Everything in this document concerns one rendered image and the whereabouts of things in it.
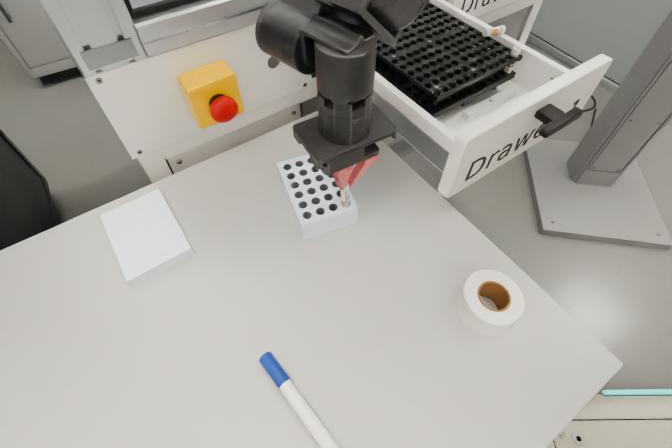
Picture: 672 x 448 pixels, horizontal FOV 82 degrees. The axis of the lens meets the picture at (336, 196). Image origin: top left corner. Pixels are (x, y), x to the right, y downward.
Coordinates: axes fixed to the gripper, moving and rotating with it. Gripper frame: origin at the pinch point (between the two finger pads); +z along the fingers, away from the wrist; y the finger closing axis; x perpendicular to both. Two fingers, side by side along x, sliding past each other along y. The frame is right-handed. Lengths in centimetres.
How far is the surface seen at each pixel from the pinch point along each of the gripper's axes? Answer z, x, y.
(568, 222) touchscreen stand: 82, -2, -98
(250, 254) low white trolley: 8.8, -1.3, 14.1
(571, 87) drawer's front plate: -6.5, 5.5, -31.5
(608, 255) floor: 86, 14, -102
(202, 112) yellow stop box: -2.3, -19.4, 12.2
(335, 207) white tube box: 6.0, -0.7, 1.0
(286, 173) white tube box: 5.0, -9.2, 4.6
